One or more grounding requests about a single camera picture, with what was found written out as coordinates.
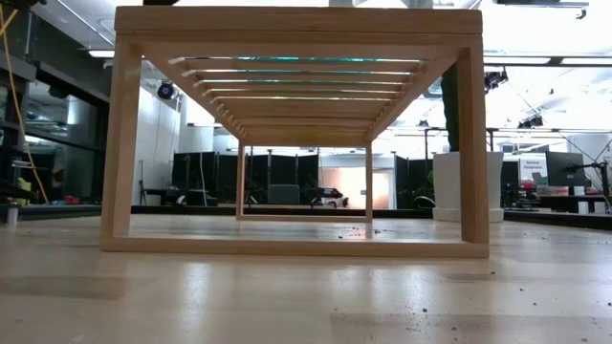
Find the slatted wooden shelf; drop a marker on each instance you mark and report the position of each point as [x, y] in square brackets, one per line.
[296, 28]

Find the grey chair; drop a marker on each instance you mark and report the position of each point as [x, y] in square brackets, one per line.
[283, 194]

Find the white wheeled robot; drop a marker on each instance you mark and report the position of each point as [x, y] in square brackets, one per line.
[330, 198]

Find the white planter pot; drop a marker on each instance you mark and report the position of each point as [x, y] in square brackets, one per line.
[447, 186]

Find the dark green plant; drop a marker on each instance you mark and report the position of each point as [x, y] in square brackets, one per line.
[449, 110]

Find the black ceiling spotlight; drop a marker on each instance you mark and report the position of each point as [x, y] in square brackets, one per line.
[495, 79]

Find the white printed sign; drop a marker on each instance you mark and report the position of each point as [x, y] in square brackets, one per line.
[533, 168]

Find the red plastic bin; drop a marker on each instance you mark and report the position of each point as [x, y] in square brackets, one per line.
[72, 199]

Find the ceiling light panel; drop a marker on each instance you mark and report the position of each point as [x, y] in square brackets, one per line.
[101, 53]

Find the black computer monitor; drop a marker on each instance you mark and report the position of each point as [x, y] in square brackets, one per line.
[564, 168]

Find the small white cylinder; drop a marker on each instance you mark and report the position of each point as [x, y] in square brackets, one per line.
[12, 214]

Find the black partition wall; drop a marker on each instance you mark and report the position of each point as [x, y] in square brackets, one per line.
[201, 172]

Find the round black ceiling camera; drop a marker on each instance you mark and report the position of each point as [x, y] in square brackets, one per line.
[166, 90]

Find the black table edge rail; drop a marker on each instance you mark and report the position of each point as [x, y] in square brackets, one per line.
[550, 217]

